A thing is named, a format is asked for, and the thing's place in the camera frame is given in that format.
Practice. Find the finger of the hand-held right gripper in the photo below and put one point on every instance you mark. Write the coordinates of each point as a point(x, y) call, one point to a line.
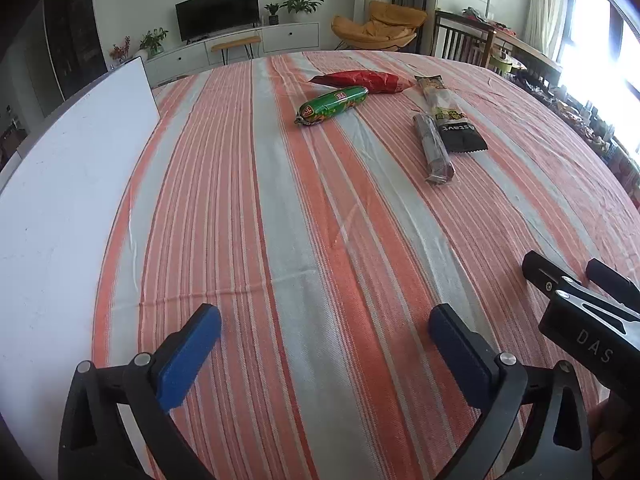
point(542, 270)
point(612, 277)

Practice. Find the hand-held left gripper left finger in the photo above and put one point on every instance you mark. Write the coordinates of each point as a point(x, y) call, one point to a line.
point(190, 355)

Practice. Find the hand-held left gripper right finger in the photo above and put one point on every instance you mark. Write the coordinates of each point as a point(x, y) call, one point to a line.
point(460, 355)

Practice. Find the white board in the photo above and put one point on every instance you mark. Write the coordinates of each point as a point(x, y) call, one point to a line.
point(65, 210)

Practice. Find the row of windowsill clutter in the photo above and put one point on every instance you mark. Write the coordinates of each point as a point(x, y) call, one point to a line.
point(595, 135)

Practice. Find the orange striped tablecloth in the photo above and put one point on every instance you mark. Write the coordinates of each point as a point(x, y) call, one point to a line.
point(300, 260)

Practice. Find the silver cylindrical packet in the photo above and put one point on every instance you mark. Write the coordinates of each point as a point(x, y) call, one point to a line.
point(435, 152)

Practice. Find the long clear black-ended snack packet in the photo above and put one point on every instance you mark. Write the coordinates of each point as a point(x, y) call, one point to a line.
point(450, 120)

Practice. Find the cluttered wooden table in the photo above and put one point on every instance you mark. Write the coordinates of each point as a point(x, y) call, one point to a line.
point(530, 57)

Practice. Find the bright window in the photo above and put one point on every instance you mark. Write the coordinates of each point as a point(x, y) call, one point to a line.
point(600, 60)

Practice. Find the dark wooden chair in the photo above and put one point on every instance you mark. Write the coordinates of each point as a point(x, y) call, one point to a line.
point(457, 40)

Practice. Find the red snack packet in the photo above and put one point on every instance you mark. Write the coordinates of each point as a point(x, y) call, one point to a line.
point(360, 81)

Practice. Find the white sheer curtain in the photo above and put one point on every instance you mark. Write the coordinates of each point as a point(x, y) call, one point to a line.
point(542, 5)

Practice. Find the green wrapped sausage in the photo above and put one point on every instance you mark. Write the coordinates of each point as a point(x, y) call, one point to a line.
point(330, 105)

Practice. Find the yellow lounge chair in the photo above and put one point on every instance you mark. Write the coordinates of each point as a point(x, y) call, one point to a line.
point(380, 25)

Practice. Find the round white vase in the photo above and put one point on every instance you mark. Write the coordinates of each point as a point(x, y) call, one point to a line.
point(142, 54)

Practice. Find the red flowers in vase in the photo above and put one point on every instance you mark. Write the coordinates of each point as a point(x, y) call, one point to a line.
point(120, 51)

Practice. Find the wooden bench with metal legs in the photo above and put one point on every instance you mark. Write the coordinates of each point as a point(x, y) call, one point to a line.
point(235, 42)

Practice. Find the green plant in glass vase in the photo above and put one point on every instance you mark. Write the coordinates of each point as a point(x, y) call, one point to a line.
point(154, 40)

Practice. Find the white television cabinet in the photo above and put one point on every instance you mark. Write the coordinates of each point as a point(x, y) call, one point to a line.
point(290, 37)

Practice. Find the dark glass display cabinet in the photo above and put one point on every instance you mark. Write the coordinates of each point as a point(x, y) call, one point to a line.
point(75, 35)

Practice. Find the black television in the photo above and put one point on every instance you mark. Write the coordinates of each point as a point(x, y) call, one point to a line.
point(217, 10)

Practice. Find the small potted plant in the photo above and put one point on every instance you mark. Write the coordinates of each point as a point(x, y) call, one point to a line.
point(272, 12)

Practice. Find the large potted plant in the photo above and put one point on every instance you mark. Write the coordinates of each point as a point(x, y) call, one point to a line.
point(300, 4)

